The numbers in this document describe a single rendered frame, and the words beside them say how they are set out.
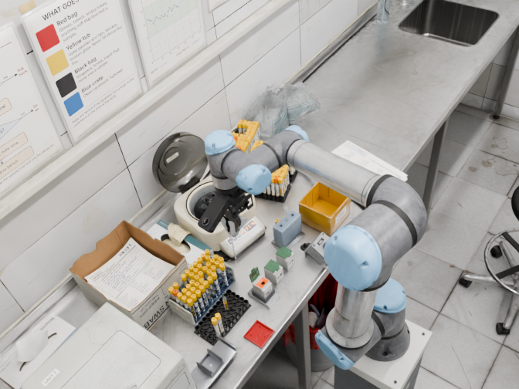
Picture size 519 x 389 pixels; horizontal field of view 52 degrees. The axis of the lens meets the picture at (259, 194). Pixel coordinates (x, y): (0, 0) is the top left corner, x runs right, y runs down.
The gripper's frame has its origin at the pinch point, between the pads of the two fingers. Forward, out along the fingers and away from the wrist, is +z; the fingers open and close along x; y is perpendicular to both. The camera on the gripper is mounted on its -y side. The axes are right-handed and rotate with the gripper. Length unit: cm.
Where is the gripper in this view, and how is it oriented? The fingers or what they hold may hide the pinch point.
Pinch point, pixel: (231, 234)
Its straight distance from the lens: 157.2
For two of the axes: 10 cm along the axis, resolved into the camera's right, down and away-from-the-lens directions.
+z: 1.0, 7.0, 7.1
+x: -7.2, -4.4, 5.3
